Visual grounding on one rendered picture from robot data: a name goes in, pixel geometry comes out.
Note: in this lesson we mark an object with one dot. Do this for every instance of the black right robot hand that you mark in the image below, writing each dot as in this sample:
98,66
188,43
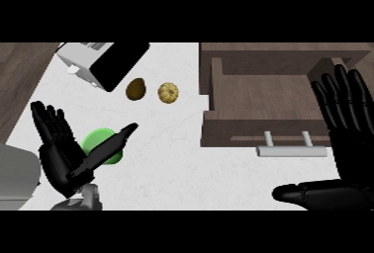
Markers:
351,145

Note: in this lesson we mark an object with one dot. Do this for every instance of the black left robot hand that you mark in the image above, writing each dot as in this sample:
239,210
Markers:
61,158

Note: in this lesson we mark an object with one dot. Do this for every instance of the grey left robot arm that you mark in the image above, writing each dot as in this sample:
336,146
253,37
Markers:
83,201

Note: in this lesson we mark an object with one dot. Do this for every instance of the green cup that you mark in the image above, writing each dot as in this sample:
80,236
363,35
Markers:
100,138

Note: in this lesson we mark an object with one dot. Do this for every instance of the brown wooden open drawer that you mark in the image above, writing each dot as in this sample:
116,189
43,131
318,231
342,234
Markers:
265,95

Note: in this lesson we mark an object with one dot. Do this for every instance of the brown wooden drawer front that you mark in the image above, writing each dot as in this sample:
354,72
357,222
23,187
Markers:
234,131

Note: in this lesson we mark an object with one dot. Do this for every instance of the brown oval fruit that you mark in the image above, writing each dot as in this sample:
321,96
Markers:
137,89

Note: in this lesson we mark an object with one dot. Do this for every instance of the yellow ridged round squash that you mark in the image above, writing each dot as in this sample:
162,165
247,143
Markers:
168,93

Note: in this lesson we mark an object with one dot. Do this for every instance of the white box appliance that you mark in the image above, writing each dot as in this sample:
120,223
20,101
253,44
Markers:
80,59

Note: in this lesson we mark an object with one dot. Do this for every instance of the black appliance door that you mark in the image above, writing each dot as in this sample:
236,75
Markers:
119,64

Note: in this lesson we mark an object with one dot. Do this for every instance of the brown wooden cabinet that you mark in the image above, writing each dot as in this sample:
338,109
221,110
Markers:
273,51

